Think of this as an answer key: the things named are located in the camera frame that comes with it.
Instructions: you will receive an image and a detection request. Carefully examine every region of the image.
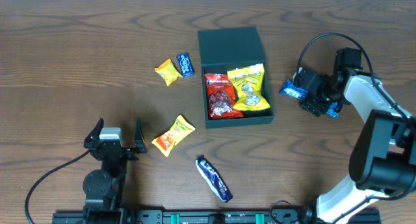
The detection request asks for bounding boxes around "orange yellow snack packet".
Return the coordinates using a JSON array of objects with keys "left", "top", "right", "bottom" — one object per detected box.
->
[{"left": 152, "top": 115, "right": 196, "bottom": 157}]

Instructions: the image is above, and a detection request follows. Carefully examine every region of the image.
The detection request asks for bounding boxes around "black cardboard box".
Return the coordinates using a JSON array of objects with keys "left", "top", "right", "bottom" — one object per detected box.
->
[{"left": 198, "top": 27, "right": 275, "bottom": 129}]

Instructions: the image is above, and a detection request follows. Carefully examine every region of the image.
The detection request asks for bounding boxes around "yellow Hacks candy bag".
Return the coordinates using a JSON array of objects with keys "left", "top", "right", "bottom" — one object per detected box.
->
[{"left": 227, "top": 64, "right": 270, "bottom": 111}]

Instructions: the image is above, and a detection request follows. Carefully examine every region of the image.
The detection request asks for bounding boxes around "blue cookie roll pack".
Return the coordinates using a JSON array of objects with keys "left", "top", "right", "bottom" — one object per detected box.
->
[{"left": 279, "top": 78, "right": 339, "bottom": 118}]

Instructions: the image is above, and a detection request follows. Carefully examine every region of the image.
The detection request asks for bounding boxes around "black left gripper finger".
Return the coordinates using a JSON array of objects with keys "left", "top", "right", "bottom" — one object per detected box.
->
[
  {"left": 85, "top": 118, "right": 104, "bottom": 142},
  {"left": 134, "top": 118, "right": 146, "bottom": 149}
]

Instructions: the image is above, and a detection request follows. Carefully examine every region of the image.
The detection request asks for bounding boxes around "blue eclipse mint tin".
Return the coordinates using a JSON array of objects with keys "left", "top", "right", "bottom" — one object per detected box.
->
[{"left": 176, "top": 53, "right": 195, "bottom": 78}]

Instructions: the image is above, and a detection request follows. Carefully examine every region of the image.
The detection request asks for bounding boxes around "red Hacks candy bag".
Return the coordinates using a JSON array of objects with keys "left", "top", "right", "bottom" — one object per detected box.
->
[{"left": 205, "top": 73, "right": 244, "bottom": 120}]

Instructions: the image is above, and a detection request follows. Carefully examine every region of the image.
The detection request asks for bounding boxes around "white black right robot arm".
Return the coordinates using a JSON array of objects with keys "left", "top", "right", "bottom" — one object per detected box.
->
[{"left": 293, "top": 47, "right": 415, "bottom": 223}]

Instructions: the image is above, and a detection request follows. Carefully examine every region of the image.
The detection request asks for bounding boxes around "small yellow biscuit packet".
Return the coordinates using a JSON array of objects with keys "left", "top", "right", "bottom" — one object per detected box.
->
[{"left": 155, "top": 58, "right": 183, "bottom": 87}]

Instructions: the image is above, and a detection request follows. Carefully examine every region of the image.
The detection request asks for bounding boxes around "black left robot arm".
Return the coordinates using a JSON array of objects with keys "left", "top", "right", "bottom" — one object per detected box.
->
[{"left": 82, "top": 118, "right": 147, "bottom": 224}]

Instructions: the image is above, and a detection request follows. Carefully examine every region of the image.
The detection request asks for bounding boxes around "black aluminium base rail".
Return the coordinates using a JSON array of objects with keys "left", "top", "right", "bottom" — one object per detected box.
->
[{"left": 51, "top": 208, "right": 381, "bottom": 224}]

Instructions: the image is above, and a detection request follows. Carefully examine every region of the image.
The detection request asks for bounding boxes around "dark blue wafer packet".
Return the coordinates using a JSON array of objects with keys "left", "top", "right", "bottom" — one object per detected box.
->
[{"left": 196, "top": 156, "right": 233, "bottom": 203}]

